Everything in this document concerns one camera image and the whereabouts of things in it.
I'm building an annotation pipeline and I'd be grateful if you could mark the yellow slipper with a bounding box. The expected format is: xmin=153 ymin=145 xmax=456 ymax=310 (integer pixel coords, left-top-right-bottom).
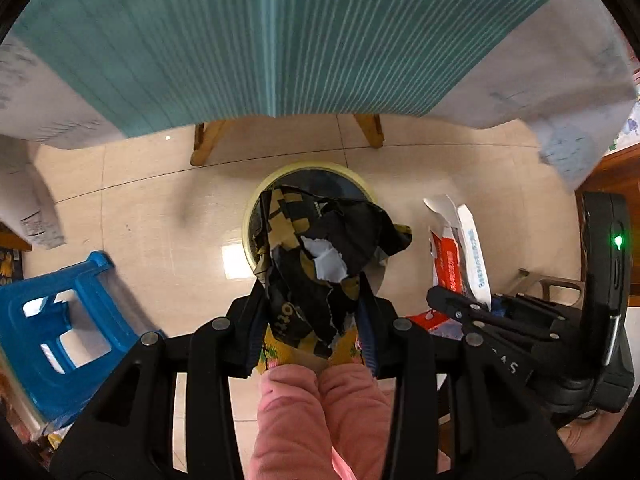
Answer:
xmin=327 ymin=327 xmax=366 ymax=368
xmin=257 ymin=325 xmax=296 ymax=376

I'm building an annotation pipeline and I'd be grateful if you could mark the leaf print tablecloth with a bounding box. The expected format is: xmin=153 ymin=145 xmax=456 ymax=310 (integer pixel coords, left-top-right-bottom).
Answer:
xmin=0 ymin=0 xmax=640 ymax=251

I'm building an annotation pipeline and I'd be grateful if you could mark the dark blue waste bin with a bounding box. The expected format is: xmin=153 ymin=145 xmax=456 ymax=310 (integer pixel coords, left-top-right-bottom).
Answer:
xmin=241 ymin=161 xmax=386 ymax=293

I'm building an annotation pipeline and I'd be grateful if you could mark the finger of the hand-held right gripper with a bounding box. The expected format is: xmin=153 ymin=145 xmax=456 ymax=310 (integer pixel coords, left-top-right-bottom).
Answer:
xmin=487 ymin=292 xmax=583 ymax=341
xmin=426 ymin=286 xmax=501 ymax=333

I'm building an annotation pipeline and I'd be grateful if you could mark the black gold wrapper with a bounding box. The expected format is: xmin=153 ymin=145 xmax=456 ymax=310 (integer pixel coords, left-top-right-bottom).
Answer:
xmin=252 ymin=185 xmax=413 ymax=360

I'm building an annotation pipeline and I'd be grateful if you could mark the grey plastic stool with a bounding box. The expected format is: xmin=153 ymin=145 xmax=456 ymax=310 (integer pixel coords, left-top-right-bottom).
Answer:
xmin=517 ymin=267 xmax=586 ymax=306

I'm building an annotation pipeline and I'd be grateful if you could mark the wall poster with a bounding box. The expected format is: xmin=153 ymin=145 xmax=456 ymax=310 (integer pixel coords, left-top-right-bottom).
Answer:
xmin=607 ymin=110 xmax=640 ymax=153

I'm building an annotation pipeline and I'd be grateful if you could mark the red white packet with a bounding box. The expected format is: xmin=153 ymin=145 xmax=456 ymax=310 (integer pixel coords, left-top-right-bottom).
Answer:
xmin=406 ymin=194 xmax=493 ymax=341

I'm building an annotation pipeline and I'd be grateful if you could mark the person's right hand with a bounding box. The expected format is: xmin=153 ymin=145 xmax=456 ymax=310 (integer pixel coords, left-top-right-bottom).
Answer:
xmin=557 ymin=412 xmax=616 ymax=468

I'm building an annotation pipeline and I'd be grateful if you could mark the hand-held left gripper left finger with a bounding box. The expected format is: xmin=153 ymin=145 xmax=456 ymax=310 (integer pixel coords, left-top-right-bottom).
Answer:
xmin=50 ymin=280 xmax=271 ymax=480

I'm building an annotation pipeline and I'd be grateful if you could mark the blue plastic stool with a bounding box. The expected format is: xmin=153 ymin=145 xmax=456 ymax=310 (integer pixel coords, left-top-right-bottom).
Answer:
xmin=0 ymin=251 xmax=166 ymax=428

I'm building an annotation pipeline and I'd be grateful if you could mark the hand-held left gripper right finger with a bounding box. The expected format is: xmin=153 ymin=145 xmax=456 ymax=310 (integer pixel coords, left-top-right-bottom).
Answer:
xmin=357 ymin=275 xmax=571 ymax=480

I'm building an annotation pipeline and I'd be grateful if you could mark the wooden table leg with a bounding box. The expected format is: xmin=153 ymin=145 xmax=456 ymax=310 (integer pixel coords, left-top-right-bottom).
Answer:
xmin=190 ymin=119 xmax=228 ymax=167
xmin=352 ymin=114 xmax=386 ymax=150

